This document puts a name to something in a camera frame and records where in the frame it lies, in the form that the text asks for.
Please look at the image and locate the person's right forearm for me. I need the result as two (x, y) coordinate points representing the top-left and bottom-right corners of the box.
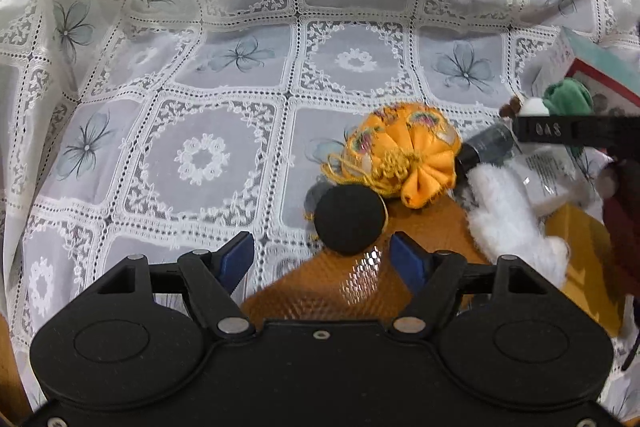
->
(600, 152), (640, 300)

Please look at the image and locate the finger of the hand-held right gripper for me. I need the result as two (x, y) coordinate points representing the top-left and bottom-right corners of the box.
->
(515, 114), (640, 148)

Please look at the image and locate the brown leather case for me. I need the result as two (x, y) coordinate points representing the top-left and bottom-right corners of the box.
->
(242, 197), (496, 323)

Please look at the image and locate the green and white plush toy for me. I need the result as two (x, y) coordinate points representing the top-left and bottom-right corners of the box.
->
(500, 78), (596, 158)

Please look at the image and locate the red and teal printed box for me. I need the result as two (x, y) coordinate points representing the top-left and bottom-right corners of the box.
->
(532, 27), (640, 118)

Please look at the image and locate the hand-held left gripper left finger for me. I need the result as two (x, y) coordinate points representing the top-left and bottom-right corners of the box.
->
(95, 231), (255, 340)

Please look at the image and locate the grey cylindrical bottle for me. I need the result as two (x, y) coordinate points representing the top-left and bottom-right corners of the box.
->
(457, 124), (517, 172)

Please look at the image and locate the black round foam pad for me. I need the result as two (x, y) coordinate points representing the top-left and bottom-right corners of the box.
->
(312, 187), (388, 256)

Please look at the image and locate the yellow cardboard box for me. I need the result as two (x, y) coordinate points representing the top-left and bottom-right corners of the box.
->
(545, 204), (626, 338)

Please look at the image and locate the orange satin drawstring pouch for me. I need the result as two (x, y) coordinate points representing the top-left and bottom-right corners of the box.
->
(320, 104), (462, 210)

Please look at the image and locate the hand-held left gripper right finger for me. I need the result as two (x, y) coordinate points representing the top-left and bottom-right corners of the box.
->
(389, 231), (548, 340)

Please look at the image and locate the white lace floral tablecloth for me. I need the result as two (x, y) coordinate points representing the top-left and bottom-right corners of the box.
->
(0, 0), (640, 413)

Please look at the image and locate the white plush rabbit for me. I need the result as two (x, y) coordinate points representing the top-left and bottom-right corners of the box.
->
(465, 164), (571, 289)

